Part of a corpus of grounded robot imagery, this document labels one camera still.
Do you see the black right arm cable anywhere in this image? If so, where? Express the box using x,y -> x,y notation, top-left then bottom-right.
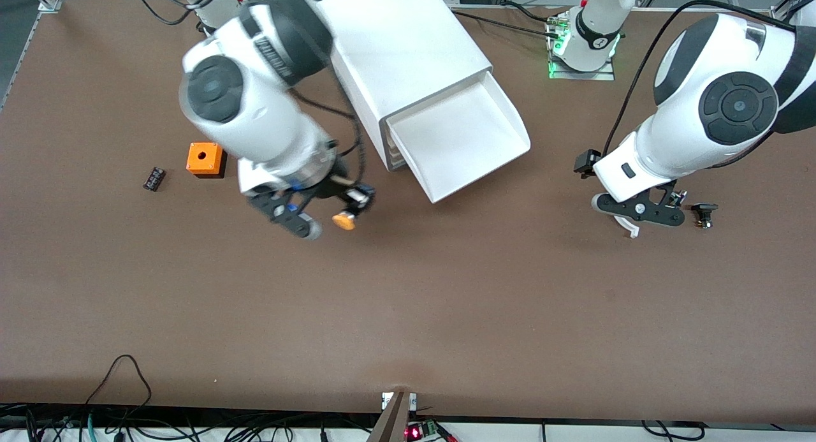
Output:
134,0 -> 367,194

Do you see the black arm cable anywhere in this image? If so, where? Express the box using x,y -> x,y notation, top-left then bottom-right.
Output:
602,0 -> 798,159
134,0 -> 367,194

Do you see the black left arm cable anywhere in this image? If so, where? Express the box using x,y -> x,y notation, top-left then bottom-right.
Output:
602,0 -> 798,159

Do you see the black cable tangle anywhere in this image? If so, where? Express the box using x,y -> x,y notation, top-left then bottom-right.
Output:
0,401 -> 383,442

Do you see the black cable loop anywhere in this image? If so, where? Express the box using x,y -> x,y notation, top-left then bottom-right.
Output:
85,355 -> 154,424

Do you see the small black switch part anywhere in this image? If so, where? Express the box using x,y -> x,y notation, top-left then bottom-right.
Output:
692,203 -> 720,230

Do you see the white drawer cabinet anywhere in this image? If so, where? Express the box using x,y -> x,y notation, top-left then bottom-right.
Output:
317,0 -> 493,172

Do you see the orange box with hole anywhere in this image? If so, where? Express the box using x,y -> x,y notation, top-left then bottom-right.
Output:
186,142 -> 228,179

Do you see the circuit board with red light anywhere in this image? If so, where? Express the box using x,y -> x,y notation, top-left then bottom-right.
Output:
405,420 -> 456,442

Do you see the grey metal camera bracket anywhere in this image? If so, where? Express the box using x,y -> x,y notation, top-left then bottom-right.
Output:
367,391 -> 418,442

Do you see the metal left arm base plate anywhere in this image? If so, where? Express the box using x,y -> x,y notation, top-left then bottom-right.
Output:
547,11 -> 616,81

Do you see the yellow push button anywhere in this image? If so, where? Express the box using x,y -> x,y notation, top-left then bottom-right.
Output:
331,186 -> 374,232

